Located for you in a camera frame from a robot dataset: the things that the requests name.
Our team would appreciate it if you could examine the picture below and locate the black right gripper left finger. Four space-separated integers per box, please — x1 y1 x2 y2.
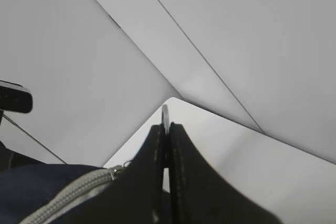
57 125 167 223

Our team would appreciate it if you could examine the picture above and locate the navy blue lunch bag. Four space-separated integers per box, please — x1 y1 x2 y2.
0 104 171 224

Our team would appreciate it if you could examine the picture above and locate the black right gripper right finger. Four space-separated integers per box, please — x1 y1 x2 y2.
168 123 281 223

